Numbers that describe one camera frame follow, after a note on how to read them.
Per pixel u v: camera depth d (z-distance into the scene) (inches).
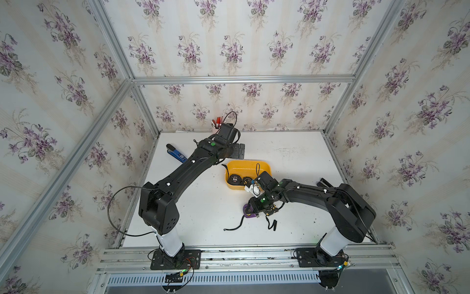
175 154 41.8
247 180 36.6
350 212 19.2
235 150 29.4
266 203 29.2
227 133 24.3
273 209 33.0
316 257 25.7
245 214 32.5
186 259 28.7
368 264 28.8
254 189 30.8
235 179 36.6
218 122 43.7
